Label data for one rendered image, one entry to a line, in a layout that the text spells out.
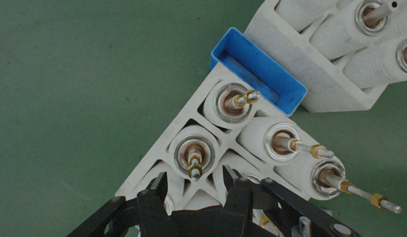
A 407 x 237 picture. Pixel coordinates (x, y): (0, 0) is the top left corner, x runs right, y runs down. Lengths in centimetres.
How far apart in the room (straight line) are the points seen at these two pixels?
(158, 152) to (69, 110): 40
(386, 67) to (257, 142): 32
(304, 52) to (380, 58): 14
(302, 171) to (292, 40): 31
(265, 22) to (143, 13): 42
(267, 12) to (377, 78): 29
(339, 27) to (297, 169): 31
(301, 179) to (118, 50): 64
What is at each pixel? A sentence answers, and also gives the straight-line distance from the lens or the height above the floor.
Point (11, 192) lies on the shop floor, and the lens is 81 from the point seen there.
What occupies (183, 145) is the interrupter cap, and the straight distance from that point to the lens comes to 24.
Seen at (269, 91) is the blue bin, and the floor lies 0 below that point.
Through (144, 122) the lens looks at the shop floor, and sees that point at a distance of 52.
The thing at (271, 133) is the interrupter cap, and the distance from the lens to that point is 28.
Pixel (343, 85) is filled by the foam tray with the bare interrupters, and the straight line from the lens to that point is 50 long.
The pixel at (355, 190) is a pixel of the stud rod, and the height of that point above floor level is 30.
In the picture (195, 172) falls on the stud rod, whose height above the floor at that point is 34.
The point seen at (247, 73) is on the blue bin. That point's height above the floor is 0.
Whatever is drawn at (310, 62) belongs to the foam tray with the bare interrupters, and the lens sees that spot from 46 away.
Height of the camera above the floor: 49
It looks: 85 degrees down
